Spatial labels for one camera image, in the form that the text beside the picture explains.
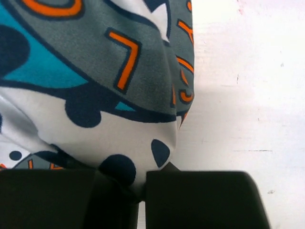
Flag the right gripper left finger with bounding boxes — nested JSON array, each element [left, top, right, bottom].
[[0, 169, 138, 229]]

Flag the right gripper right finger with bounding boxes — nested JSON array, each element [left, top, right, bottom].
[[145, 169, 270, 229]]

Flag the colourful patterned shorts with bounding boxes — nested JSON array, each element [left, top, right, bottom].
[[0, 0, 194, 193]]

